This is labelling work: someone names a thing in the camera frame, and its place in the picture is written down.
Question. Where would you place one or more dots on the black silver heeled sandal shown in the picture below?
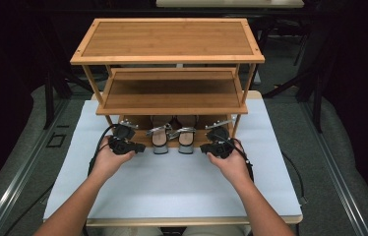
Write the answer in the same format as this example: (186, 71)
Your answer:
(160, 139)
(186, 139)

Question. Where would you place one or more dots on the aluminium floor rail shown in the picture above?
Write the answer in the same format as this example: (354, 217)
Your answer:
(24, 164)
(336, 170)

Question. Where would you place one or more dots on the three-tier wooden shoe rack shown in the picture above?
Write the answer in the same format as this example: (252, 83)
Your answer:
(167, 39)

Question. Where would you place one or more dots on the person's right hand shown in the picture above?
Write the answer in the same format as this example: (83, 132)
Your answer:
(234, 167)

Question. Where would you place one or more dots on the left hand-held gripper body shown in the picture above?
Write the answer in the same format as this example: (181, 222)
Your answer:
(123, 141)

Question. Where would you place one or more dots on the black metal stand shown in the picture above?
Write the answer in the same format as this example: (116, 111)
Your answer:
(49, 98)
(316, 88)

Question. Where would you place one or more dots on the person's left hand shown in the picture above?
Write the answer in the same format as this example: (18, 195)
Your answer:
(110, 162)

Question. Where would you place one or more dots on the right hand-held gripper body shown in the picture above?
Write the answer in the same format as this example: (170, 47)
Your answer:
(221, 144)

